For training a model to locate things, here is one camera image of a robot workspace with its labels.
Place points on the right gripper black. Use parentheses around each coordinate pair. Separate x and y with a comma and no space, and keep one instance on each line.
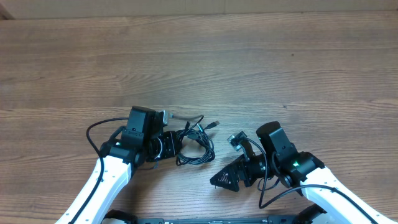
(239,167)

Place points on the cardboard back panel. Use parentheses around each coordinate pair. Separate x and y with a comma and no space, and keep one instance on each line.
(60,9)

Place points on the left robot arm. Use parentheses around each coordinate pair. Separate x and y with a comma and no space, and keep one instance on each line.
(141,140)

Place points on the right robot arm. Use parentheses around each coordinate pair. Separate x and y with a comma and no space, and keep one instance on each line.
(301,172)

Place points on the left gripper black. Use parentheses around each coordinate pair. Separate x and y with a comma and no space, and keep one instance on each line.
(171,145)

